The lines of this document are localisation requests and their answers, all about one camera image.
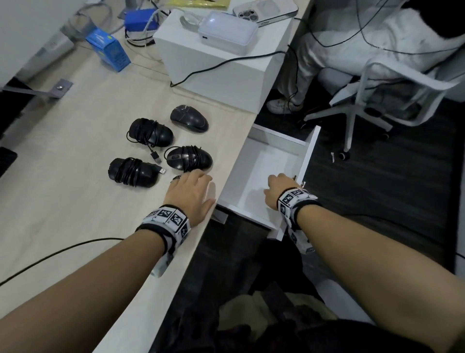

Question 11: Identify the left marker-print wristband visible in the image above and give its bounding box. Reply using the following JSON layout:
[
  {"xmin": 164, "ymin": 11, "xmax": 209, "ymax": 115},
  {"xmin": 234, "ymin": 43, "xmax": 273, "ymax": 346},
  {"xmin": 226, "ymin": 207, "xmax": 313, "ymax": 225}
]
[{"xmin": 135, "ymin": 204, "xmax": 192, "ymax": 279}]

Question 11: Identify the person's left hand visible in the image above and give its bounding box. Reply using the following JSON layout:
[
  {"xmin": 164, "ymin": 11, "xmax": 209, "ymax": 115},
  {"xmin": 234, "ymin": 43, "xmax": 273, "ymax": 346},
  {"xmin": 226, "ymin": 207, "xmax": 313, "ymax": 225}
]
[{"xmin": 163, "ymin": 169, "xmax": 217, "ymax": 227}]

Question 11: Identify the blue power adapter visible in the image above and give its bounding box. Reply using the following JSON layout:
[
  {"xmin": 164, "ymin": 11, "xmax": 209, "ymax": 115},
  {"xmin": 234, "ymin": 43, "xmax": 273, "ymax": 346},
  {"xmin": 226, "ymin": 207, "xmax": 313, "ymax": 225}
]
[{"xmin": 124, "ymin": 8, "xmax": 160, "ymax": 33}]

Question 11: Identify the white office chair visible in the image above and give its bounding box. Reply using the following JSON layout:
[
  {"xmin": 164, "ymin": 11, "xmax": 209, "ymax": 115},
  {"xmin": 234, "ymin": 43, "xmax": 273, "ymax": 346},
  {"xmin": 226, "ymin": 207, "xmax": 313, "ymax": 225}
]
[{"xmin": 303, "ymin": 36, "xmax": 465, "ymax": 161}]

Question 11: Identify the black mouse with wrapped cable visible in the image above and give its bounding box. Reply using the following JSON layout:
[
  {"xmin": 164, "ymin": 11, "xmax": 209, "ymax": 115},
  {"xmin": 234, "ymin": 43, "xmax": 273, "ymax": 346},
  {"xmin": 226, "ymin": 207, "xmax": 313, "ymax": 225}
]
[
  {"xmin": 108, "ymin": 157, "xmax": 166, "ymax": 188},
  {"xmin": 126, "ymin": 118, "xmax": 174, "ymax": 164},
  {"xmin": 164, "ymin": 145, "xmax": 213, "ymax": 172}
]

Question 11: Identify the blue cardboard box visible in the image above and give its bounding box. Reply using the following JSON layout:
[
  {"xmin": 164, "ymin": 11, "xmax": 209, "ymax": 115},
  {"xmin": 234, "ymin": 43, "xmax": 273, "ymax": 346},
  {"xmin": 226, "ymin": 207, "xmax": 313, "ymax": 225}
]
[{"xmin": 86, "ymin": 27, "xmax": 131, "ymax": 72}]

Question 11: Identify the person's dark clothing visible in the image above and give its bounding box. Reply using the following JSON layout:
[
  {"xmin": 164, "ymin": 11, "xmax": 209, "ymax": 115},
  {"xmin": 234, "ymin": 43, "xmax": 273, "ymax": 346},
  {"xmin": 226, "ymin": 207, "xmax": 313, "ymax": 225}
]
[{"xmin": 151, "ymin": 236, "xmax": 448, "ymax": 353}]

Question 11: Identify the black mouse without cable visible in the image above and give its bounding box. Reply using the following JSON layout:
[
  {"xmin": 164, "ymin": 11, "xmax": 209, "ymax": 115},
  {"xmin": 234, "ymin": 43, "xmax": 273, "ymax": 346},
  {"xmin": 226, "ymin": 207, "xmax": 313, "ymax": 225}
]
[{"xmin": 170, "ymin": 105, "xmax": 209, "ymax": 133}]

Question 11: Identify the white drawer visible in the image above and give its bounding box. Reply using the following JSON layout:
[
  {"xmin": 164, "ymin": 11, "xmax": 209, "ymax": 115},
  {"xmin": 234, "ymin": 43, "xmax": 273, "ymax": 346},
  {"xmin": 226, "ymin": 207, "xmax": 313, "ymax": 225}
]
[{"xmin": 217, "ymin": 124, "xmax": 322, "ymax": 241}]

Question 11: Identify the white cardboard box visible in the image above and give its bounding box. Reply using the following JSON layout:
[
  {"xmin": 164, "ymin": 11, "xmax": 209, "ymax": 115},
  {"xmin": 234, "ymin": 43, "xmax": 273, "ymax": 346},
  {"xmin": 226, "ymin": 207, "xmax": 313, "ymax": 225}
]
[{"xmin": 153, "ymin": 9, "xmax": 293, "ymax": 115}]

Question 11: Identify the person's right forearm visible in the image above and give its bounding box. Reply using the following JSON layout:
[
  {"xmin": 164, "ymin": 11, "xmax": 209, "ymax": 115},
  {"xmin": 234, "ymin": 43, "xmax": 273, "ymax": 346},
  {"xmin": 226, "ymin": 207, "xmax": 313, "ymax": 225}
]
[{"xmin": 296, "ymin": 205, "xmax": 465, "ymax": 353}]

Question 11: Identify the person's left forearm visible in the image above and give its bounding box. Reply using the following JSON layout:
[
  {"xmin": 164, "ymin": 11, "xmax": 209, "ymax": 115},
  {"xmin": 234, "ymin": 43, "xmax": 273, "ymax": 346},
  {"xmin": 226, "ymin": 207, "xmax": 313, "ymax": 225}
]
[{"xmin": 0, "ymin": 229, "xmax": 168, "ymax": 353}]

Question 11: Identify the grey metal bracket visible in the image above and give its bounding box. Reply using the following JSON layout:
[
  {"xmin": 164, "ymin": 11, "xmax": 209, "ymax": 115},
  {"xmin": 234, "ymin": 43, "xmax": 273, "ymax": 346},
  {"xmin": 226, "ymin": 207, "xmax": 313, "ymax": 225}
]
[{"xmin": 0, "ymin": 78, "xmax": 73, "ymax": 99}]

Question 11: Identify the marker-print wristband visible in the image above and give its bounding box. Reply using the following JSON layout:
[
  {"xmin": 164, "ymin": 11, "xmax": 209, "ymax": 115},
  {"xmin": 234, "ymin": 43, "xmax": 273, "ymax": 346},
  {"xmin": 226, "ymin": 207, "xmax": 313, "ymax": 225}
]
[
  {"xmin": 135, "ymin": 204, "xmax": 192, "ymax": 279},
  {"xmin": 277, "ymin": 186, "xmax": 322, "ymax": 255}
]

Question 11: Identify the black cable on desk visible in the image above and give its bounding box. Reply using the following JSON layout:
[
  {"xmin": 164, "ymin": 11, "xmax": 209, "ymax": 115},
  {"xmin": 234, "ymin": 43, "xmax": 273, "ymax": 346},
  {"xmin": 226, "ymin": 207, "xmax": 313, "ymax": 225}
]
[{"xmin": 0, "ymin": 238, "xmax": 125, "ymax": 288}]

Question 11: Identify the right marker-print wristband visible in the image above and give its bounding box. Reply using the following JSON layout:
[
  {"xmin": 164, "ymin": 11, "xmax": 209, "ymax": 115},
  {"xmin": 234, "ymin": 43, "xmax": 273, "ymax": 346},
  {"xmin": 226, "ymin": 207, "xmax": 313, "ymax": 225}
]
[{"xmin": 277, "ymin": 186, "xmax": 322, "ymax": 255}]

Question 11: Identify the silver smartphone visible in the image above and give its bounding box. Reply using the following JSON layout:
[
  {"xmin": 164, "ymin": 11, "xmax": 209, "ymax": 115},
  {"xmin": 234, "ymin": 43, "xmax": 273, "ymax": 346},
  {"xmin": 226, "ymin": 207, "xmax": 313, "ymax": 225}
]
[{"xmin": 232, "ymin": 0, "xmax": 299, "ymax": 27}]

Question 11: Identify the white coiled cable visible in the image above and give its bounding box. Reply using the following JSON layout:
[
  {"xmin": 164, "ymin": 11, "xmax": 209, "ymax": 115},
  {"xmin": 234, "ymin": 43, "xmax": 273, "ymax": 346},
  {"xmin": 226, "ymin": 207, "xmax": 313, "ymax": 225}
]
[{"xmin": 125, "ymin": 7, "xmax": 172, "ymax": 48}]

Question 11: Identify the person's right hand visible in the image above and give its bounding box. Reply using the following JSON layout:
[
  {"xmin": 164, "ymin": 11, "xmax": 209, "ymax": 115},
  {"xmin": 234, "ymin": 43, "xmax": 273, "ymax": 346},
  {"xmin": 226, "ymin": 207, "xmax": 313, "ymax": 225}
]
[{"xmin": 264, "ymin": 173, "xmax": 301, "ymax": 211}]

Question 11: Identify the white translucent power bank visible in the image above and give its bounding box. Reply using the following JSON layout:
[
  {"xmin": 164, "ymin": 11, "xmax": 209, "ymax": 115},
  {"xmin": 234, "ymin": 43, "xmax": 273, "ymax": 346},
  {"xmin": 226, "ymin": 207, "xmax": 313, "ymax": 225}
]
[{"xmin": 198, "ymin": 11, "xmax": 259, "ymax": 56}]

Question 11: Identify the black cable over box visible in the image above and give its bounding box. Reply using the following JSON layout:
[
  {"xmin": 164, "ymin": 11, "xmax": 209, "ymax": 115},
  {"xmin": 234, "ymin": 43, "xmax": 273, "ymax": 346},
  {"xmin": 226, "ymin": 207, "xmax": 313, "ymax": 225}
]
[{"xmin": 170, "ymin": 50, "xmax": 288, "ymax": 88}]

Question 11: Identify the yellow packet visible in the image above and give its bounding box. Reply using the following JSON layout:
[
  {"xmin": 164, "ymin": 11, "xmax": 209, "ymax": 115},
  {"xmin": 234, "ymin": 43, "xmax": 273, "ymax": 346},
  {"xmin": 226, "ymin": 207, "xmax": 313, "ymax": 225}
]
[{"xmin": 166, "ymin": 0, "xmax": 232, "ymax": 11}]

